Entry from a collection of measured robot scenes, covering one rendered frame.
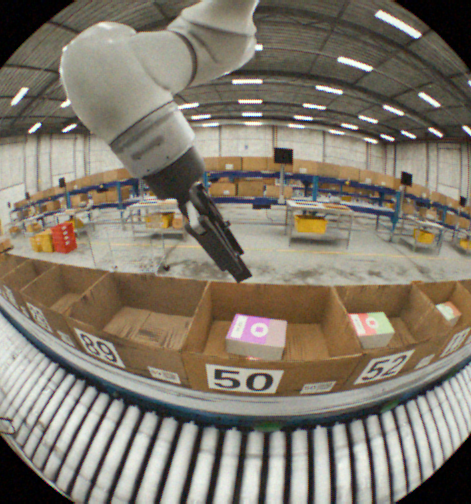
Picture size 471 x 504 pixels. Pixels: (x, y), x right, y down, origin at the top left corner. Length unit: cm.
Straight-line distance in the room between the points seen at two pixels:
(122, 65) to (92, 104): 4
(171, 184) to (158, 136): 6
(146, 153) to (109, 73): 10
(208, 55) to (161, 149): 14
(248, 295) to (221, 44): 63
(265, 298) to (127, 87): 62
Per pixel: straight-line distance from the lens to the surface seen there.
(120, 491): 70
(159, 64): 23
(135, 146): 21
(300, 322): 74
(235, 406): 53
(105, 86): 21
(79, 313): 71
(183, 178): 23
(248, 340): 57
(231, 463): 63
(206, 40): 27
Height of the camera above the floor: 138
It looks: 23 degrees down
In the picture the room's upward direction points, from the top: straight up
